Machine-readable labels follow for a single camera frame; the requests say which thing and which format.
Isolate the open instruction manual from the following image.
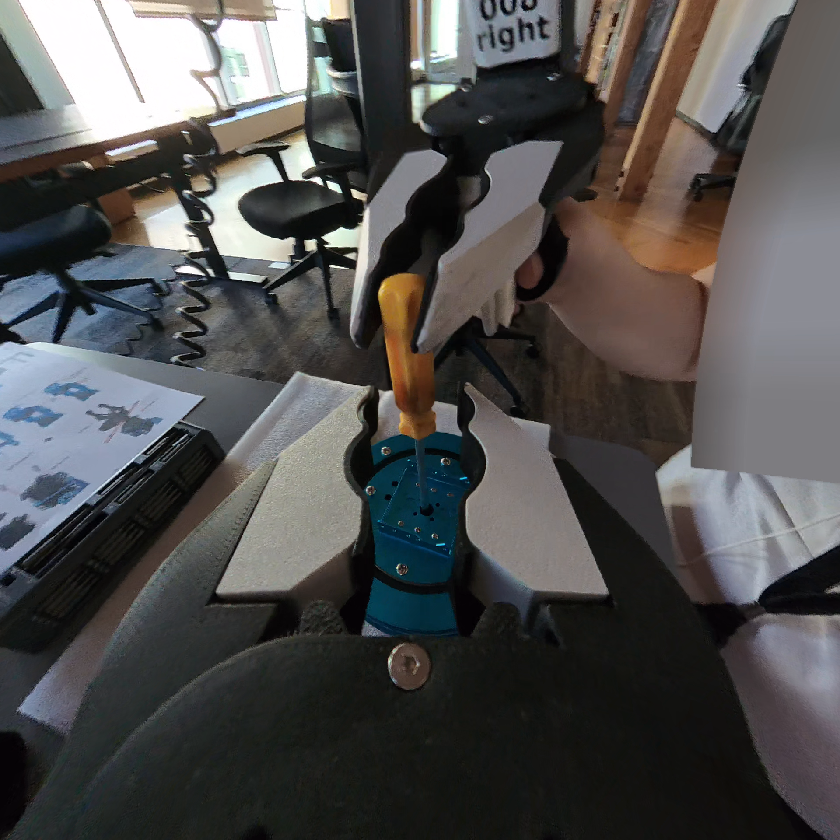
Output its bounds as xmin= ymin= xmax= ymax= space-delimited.
xmin=0 ymin=348 xmax=206 ymax=578

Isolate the dark wooden office table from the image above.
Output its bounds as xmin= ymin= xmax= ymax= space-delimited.
xmin=0 ymin=105 xmax=270 ymax=290

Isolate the black office chair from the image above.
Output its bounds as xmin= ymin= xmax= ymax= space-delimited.
xmin=689 ymin=13 xmax=788 ymax=203
xmin=236 ymin=16 xmax=368 ymax=324
xmin=0 ymin=203 xmax=168 ymax=345

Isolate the wooden pillar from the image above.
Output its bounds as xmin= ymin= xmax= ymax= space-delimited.
xmin=617 ymin=0 xmax=719 ymax=203

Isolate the grey desk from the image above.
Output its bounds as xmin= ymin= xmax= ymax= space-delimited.
xmin=0 ymin=341 xmax=677 ymax=742

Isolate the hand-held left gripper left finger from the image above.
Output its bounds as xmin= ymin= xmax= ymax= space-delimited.
xmin=215 ymin=386 xmax=378 ymax=618

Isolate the black drawstring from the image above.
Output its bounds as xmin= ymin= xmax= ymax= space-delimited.
xmin=696 ymin=558 xmax=840 ymax=651

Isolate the orange-handled screwdriver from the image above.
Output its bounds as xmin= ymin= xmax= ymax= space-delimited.
xmin=378 ymin=272 xmax=434 ymax=519

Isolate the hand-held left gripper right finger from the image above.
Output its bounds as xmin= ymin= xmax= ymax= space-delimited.
xmin=456 ymin=382 xmax=610 ymax=618

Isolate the blue metal robot base part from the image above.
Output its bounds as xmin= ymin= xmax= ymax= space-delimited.
xmin=361 ymin=433 xmax=473 ymax=637

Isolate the black screwdriver bit case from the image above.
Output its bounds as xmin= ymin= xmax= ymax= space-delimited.
xmin=0 ymin=420 xmax=227 ymax=654

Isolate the large window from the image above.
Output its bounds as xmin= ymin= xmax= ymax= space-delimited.
xmin=13 ymin=0 xmax=309 ymax=126

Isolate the person's right hand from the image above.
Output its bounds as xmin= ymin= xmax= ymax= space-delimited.
xmin=515 ymin=197 xmax=715 ymax=383

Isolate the person's white garment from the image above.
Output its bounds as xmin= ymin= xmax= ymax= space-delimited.
xmin=656 ymin=446 xmax=840 ymax=840

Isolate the black coiled cable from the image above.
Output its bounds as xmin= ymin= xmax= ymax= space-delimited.
xmin=172 ymin=118 xmax=221 ymax=368

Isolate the white foam sheet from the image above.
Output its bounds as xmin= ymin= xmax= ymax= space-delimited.
xmin=20 ymin=371 xmax=552 ymax=736

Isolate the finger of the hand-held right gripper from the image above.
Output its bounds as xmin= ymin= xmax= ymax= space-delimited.
xmin=350 ymin=151 xmax=462 ymax=350
xmin=410 ymin=140 xmax=565 ymax=354

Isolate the small cardboard box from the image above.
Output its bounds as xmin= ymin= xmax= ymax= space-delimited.
xmin=98 ymin=187 xmax=137 ymax=225

